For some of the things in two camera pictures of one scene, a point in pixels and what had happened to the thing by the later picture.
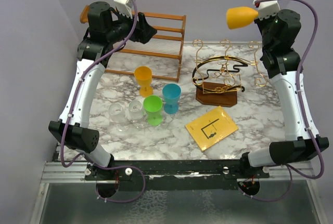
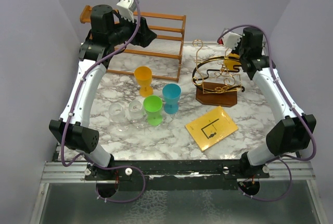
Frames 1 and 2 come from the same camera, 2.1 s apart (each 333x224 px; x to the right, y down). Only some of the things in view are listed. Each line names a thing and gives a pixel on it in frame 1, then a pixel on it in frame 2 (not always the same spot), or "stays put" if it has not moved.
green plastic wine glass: (153, 104) stays put
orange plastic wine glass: (143, 75) stays put
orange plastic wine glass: (238, 17) to (232, 59)
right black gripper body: (263, 26) to (239, 50)
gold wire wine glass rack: (217, 79) stays put
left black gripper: (143, 31) stays put
